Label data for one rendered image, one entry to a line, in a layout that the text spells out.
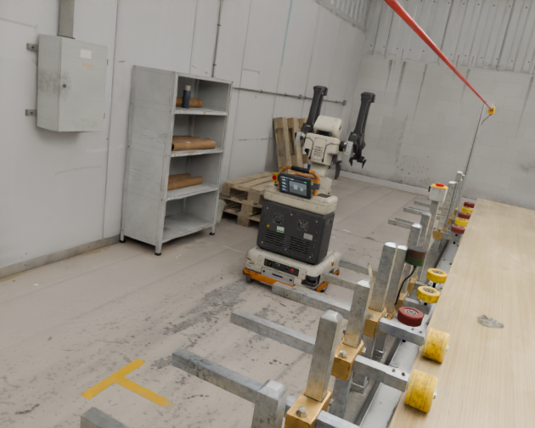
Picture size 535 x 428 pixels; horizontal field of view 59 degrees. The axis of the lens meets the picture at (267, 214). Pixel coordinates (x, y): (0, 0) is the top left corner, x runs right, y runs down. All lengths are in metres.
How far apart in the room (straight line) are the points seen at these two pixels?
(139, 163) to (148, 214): 0.44
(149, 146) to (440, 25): 6.82
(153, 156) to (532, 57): 7.16
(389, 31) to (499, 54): 2.01
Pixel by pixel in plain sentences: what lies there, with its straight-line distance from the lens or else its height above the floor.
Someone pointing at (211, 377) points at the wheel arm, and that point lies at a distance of 1.05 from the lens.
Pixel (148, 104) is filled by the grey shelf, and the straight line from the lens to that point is 4.10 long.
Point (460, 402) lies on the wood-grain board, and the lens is 1.28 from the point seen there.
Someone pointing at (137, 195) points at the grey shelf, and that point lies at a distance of 4.25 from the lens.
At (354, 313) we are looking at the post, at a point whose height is 1.06.
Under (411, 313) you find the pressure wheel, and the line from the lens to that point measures 1.64.
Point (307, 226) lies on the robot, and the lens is 3.59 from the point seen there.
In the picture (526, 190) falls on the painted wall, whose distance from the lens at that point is 9.57.
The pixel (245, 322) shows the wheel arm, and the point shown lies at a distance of 1.26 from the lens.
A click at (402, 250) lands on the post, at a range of 1.62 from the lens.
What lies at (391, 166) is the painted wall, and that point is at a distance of 9.73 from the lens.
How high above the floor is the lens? 1.54
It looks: 15 degrees down
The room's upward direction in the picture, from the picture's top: 9 degrees clockwise
